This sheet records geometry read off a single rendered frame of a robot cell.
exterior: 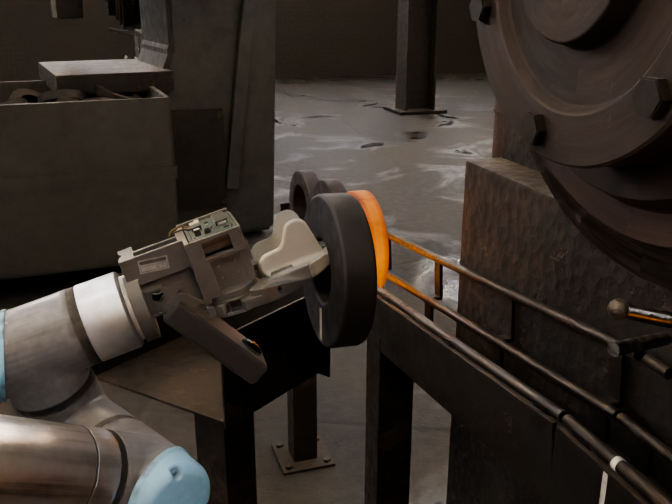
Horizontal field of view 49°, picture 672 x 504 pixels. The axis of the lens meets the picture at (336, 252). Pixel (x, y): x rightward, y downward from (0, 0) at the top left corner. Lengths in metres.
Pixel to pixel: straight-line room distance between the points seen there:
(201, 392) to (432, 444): 1.08
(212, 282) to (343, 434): 1.36
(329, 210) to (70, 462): 0.31
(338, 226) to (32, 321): 0.28
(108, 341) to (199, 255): 0.11
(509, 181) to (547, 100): 0.41
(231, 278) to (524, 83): 0.31
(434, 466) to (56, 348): 1.34
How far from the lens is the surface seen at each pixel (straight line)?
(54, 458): 0.60
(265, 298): 0.69
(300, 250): 0.71
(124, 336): 0.69
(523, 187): 0.93
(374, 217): 1.22
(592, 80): 0.53
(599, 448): 0.71
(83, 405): 0.74
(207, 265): 0.68
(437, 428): 2.05
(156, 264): 0.69
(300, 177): 1.61
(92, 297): 0.69
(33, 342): 0.70
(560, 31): 0.53
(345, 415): 2.09
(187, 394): 0.99
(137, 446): 0.65
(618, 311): 0.49
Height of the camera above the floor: 1.09
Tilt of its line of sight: 19 degrees down
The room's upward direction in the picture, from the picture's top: straight up
